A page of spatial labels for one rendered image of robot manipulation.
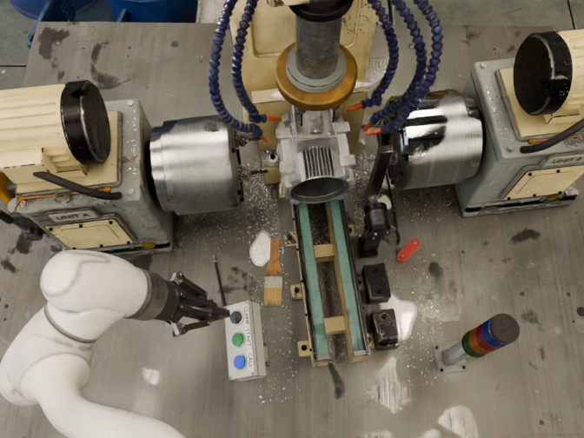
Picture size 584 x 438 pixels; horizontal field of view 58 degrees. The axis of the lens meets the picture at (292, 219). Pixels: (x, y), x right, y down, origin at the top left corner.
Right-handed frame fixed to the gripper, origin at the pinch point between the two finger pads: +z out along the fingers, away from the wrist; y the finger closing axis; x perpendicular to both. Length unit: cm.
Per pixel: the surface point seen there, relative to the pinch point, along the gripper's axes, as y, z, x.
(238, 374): -12.6, 8.3, 0.9
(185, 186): 32.3, -0.8, 5.3
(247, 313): 0.3, 8.2, -3.0
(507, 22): 166, 172, -87
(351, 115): 52, 26, -31
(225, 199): 29.9, 7.7, -0.3
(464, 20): 171, 161, -67
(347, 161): 36, 22, -29
